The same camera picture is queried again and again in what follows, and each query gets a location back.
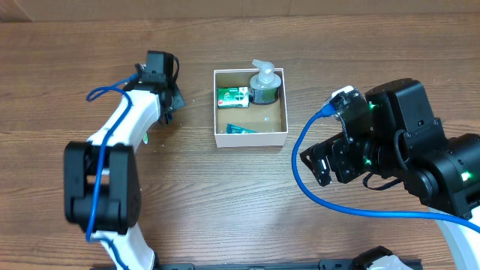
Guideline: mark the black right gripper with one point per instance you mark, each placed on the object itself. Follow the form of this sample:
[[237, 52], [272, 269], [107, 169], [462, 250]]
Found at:
[[349, 166]]

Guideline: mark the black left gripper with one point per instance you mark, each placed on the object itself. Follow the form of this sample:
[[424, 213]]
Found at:
[[177, 95]]

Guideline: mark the green toothbrush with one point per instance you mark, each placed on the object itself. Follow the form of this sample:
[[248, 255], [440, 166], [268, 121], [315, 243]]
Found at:
[[145, 139]]

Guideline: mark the green soap bar packet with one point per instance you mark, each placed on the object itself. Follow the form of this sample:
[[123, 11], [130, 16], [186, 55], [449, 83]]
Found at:
[[234, 97]]

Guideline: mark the teal toothpaste tube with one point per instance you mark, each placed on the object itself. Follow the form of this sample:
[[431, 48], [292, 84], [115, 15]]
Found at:
[[235, 129]]

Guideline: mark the clear soap pump bottle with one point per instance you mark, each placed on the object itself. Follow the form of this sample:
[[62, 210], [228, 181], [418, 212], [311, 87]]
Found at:
[[264, 85]]

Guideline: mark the blue disposable razor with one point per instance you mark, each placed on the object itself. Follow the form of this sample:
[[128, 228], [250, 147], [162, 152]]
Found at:
[[168, 118]]

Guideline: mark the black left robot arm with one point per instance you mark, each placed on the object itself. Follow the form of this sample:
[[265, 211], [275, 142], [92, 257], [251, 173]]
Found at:
[[102, 192]]

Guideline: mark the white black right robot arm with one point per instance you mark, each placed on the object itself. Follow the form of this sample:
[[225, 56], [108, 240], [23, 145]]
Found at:
[[392, 132]]

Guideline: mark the pink open box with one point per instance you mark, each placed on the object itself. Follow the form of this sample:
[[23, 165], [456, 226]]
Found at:
[[269, 121]]

